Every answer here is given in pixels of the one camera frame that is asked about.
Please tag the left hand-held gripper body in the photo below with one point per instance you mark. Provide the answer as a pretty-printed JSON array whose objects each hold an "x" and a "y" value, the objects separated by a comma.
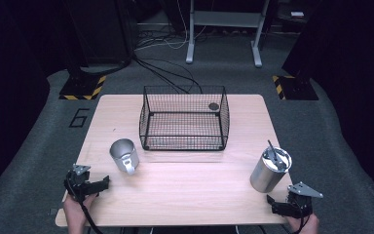
[{"x": 78, "y": 183}]

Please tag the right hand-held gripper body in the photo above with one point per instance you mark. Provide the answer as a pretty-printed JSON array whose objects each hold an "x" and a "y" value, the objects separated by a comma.
[{"x": 300, "y": 201}]

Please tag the silver metal tumbler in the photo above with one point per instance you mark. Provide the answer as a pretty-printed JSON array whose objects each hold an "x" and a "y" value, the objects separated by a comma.
[{"x": 268, "y": 175}]

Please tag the silver metal mug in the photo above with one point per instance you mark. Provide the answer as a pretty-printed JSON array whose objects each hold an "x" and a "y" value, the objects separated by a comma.
[{"x": 124, "y": 156}]

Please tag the metal straw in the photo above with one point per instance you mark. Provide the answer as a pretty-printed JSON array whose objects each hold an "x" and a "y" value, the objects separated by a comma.
[{"x": 273, "y": 152}]

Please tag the person's right hand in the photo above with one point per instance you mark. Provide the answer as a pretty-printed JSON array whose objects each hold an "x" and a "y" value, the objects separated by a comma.
[{"x": 306, "y": 226}]

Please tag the person's left hand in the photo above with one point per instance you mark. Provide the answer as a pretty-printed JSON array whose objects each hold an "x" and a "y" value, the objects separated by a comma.
[{"x": 75, "y": 211}]

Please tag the black stand with striped base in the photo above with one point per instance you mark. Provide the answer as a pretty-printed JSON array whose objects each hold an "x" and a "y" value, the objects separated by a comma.
[
  {"x": 297, "y": 87},
  {"x": 84, "y": 86}
]

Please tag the dark round disc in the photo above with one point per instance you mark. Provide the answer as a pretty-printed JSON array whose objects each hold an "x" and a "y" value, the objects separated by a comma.
[{"x": 213, "y": 106}]

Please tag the small white box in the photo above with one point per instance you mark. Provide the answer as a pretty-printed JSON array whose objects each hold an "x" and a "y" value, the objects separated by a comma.
[{"x": 297, "y": 14}]

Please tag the white metal desk frame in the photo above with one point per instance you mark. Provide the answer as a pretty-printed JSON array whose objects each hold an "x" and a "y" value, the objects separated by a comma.
[{"x": 227, "y": 19}]

